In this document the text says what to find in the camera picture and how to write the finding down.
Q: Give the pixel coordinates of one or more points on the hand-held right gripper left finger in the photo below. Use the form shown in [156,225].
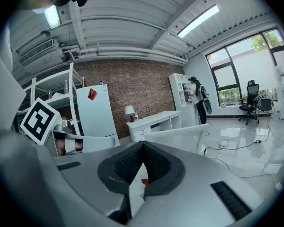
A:
[123,164]

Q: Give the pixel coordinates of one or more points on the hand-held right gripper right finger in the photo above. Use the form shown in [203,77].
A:
[163,167]

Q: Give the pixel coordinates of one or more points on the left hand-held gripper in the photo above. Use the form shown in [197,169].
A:
[38,120]

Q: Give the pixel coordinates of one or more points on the white curved desk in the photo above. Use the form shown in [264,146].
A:
[156,118]

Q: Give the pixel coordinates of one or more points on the black office chair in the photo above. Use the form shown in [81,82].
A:
[249,106]

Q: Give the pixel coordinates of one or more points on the person's left hand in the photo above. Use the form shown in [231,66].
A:
[60,147]

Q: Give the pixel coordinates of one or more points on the pale grey refrigerator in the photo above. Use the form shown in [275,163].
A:
[97,117]

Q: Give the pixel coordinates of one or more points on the white shade table lamp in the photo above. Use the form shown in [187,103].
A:
[129,110]

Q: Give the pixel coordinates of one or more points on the red label water bottle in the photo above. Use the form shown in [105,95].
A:
[136,116]

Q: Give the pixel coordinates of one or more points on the red paper decoration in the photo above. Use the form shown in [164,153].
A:
[92,94]

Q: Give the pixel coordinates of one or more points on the white metal shelving rack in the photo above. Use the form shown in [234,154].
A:
[73,91]

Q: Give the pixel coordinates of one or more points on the clear plastic bottle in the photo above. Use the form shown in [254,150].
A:
[66,87]

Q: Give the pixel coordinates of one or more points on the black and grey standing fan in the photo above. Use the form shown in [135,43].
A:
[207,106]

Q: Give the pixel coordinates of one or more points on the white bookcase cabinet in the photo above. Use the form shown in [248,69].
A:
[177,91]

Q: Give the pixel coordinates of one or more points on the white ceiling pipe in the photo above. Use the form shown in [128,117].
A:
[132,51]

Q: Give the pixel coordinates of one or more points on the person's grey shirt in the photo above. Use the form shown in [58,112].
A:
[7,91]

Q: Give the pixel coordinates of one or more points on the ceiling air conditioner unit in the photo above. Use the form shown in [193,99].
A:
[40,52]

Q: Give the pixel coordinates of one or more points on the black framed window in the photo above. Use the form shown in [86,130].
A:
[248,65]

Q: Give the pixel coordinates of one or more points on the long ceiling light panel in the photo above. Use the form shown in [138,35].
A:
[198,20]
[52,16]

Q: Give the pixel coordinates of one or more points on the white water dispenser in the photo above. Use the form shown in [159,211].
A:
[283,103]

